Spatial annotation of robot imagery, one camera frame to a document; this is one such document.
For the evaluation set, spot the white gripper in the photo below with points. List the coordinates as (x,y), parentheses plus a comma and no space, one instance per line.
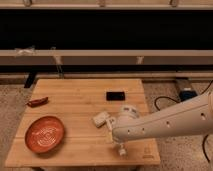
(126,127)

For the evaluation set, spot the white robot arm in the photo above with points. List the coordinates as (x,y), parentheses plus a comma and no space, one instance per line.
(191,117)

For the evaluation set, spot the black rectangular object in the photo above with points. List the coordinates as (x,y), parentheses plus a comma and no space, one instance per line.
(115,96)

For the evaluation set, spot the wooden table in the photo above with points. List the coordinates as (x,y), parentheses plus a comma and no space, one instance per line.
(75,102)

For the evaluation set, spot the orange ceramic bowl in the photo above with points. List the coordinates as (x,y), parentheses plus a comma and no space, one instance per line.
(44,134)

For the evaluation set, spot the blue power adapter box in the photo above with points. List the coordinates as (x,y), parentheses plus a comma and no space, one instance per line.
(187,94)

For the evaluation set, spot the red chili pepper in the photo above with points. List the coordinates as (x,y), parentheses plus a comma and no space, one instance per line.
(38,102)

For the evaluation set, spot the white railing beam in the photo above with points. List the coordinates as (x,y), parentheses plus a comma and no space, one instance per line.
(106,57)

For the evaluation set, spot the black table leg bracket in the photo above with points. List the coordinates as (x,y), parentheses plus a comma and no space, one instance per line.
(30,79)

